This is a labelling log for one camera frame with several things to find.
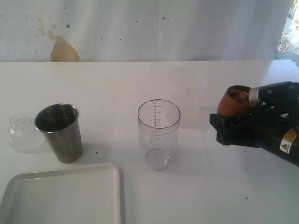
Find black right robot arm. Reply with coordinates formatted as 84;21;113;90
209;81;299;165

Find translucent white plastic container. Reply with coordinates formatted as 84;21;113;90
168;67;202;129

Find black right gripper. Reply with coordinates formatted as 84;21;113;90
209;81;299;152

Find clear dome strainer lid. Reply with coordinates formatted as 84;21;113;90
8;113;45;154

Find clear plastic shaker cup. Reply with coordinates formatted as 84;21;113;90
137;99;181;171

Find stainless steel cup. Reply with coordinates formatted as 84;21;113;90
34;103;83;164

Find white metal tray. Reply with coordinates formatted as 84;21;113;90
0;163;121;224

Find coins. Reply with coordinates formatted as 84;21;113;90
228;89;250;106

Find brown wooden cup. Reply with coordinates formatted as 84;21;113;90
217;85;255;117

